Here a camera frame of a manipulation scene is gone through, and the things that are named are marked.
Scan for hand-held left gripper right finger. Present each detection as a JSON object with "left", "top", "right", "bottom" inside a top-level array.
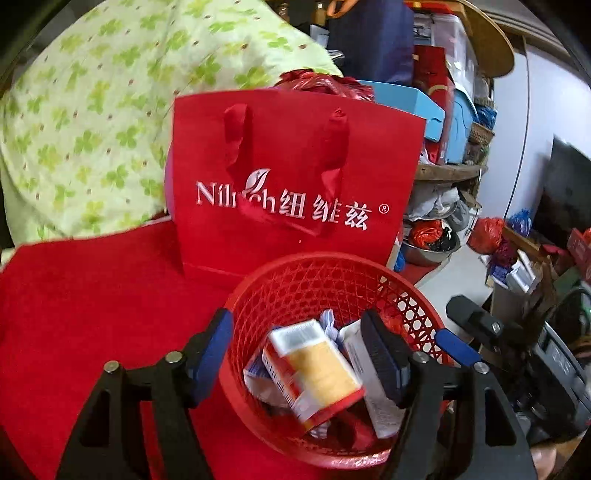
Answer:
[{"left": 360, "top": 309, "right": 539, "bottom": 480}]

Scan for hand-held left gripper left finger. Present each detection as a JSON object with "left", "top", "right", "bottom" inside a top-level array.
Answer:
[{"left": 55, "top": 308, "right": 234, "bottom": 480}]

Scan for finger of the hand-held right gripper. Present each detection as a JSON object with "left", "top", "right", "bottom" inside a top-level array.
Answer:
[
  {"left": 445, "top": 295, "right": 506, "bottom": 344},
  {"left": 434, "top": 329, "right": 490, "bottom": 374}
]

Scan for blue torn cardboard box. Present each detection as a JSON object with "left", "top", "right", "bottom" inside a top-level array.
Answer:
[{"left": 242, "top": 344, "right": 287, "bottom": 407}]

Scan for white printed small box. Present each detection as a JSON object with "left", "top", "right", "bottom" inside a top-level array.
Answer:
[{"left": 339, "top": 318, "right": 407, "bottom": 439}]

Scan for blue face mask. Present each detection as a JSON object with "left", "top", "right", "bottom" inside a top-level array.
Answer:
[{"left": 318, "top": 308, "right": 345, "bottom": 342}]

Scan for orange and white small box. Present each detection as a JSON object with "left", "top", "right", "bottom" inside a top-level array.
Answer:
[{"left": 262, "top": 318, "right": 366, "bottom": 428}]

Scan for red plastic mesh basket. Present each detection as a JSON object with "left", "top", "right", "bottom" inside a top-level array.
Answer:
[{"left": 218, "top": 251, "right": 455, "bottom": 469}]

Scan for metal bowl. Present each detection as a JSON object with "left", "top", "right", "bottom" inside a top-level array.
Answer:
[{"left": 402, "top": 231, "right": 462, "bottom": 267}]

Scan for knotted red plastic bag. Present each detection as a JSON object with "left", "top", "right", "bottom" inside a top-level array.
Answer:
[{"left": 467, "top": 217, "right": 506, "bottom": 254}]

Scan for red and black plastic bag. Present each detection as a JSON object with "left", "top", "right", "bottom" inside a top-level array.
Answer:
[{"left": 410, "top": 219, "right": 455, "bottom": 252}]

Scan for blue plastic bag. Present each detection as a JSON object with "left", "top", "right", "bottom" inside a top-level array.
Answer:
[{"left": 508, "top": 209, "right": 534, "bottom": 236}]

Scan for red blanket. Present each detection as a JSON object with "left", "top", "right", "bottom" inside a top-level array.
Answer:
[{"left": 0, "top": 217, "right": 402, "bottom": 480}]

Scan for round wooden table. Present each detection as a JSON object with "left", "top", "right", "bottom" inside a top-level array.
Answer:
[{"left": 413, "top": 164, "right": 489, "bottom": 195}]

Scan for black television screen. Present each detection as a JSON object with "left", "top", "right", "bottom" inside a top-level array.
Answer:
[{"left": 536, "top": 135, "right": 591, "bottom": 252}]

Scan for woven basket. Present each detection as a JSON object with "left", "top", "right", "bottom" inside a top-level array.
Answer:
[{"left": 466, "top": 122, "right": 495, "bottom": 164}]

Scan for blue plastic storage bin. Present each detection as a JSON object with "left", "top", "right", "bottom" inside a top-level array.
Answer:
[{"left": 445, "top": 97, "right": 476, "bottom": 164}]

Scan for light blue cardboard box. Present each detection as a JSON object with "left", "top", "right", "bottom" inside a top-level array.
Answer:
[{"left": 358, "top": 79, "right": 446, "bottom": 143}]

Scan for red gift box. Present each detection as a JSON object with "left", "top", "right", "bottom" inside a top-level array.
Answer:
[{"left": 413, "top": 46, "right": 455, "bottom": 164}]

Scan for red paper gift bag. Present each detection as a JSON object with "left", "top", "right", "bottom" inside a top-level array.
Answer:
[{"left": 173, "top": 88, "right": 428, "bottom": 282}]

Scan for green clover print quilt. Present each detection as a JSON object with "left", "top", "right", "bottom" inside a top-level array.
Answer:
[{"left": 0, "top": 0, "right": 345, "bottom": 243}]

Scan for round wooden board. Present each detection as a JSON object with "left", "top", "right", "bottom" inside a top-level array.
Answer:
[{"left": 455, "top": 0, "right": 515, "bottom": 79}]

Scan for crinkled red plastic bag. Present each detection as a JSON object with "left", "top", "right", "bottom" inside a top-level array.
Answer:
[{"left": 274, "top": 69, "right": 377, "bottom": 102}]

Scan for clear plastic storage bin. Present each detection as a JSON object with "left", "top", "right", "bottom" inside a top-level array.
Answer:
[{"left": 413, "top": 4, "right": 478, "bottom": 93}]

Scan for navy bag with orange handles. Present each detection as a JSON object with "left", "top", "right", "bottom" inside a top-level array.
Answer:
[{"left": 327, "top": 0, "right": 415, "bottom": 86}]

